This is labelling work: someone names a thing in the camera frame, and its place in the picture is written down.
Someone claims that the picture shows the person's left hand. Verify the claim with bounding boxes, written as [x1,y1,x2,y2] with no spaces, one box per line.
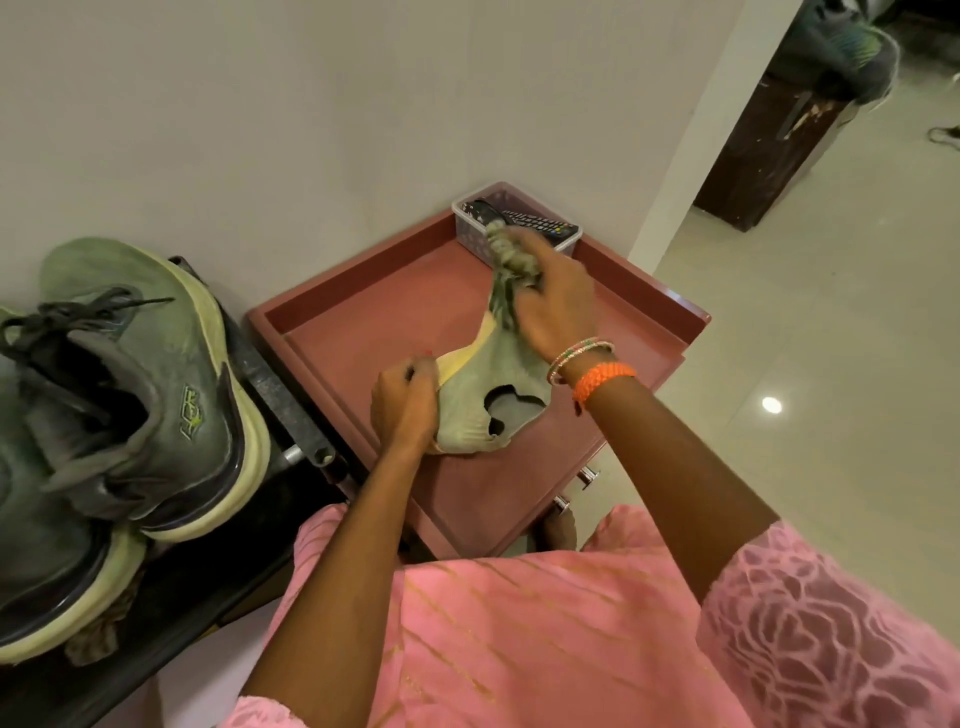
[370,356,442,456]

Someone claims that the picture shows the person's right hand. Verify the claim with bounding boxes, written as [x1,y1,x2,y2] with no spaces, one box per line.
[513,228,603,368]

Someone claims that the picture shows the green and yellow cloth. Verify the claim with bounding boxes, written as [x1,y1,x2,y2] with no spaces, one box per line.
[433,225,558,456]

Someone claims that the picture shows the person's left forearm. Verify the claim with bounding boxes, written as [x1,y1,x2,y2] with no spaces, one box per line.
[240,441,441,712]

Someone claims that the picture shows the person's right forearm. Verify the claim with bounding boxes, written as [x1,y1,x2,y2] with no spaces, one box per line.
[571,373,783,606]

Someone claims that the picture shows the red cabinet with tray top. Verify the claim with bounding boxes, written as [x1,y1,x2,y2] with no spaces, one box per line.
[246,205,713,561]

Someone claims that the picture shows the thin beaded bangles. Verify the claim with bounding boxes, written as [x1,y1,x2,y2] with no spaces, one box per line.
[546,338,616,387]

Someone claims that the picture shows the black remote control with buttons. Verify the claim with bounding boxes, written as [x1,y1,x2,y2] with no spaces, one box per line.
[498,207,581,243]

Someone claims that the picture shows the clear plastic box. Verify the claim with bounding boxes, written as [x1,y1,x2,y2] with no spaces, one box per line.
[451,180,585,269]

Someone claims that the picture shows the green sneaker with dark laces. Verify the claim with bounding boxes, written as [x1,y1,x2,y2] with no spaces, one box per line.
[0,237,272,544]

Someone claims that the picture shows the dark wooden cabinet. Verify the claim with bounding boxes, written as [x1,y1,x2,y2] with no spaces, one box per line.
[693,69,858,233]

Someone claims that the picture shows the pink dress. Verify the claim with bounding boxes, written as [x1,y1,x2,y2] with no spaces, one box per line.
[225,502,960,728]

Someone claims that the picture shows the black stand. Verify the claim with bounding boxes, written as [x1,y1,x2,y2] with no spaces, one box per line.
[0,255,355,728]

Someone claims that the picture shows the grey green bag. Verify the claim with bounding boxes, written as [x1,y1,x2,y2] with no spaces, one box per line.
[772,0,902,106]

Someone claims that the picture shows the brown rag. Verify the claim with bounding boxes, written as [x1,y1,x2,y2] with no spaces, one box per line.
[64,583,145,669]

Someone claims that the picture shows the green sneaker with cream sole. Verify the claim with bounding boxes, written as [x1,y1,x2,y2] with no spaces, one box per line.
[0,352,149,668]

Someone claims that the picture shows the orange braided bracelet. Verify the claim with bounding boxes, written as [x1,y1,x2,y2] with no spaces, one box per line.
[571,362,638,412]

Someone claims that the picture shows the silver metal handle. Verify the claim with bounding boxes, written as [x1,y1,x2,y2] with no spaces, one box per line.
[280,441,337,468]

